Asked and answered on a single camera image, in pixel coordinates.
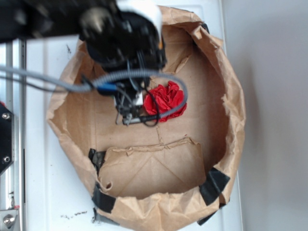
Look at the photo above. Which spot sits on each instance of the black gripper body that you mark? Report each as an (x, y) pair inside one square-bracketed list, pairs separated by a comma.
[(129, 102)]

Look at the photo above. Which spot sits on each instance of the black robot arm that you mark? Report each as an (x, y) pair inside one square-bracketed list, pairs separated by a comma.
[(123, 36)]

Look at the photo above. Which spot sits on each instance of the crumpled red paper ball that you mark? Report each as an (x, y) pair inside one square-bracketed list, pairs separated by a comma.
[(167, 98)]

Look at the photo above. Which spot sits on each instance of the brown paper bag tray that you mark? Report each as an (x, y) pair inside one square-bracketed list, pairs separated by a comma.
[(154, 173)]

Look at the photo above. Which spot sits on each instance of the black tape bottom left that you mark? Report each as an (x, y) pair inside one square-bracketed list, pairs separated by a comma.
[(101, 200)]

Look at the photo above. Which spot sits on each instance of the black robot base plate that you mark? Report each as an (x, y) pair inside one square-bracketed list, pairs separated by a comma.
[(6, 138)]

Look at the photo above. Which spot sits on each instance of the aluminium frame rail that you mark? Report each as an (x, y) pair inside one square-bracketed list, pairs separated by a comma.
[(12, 181)]

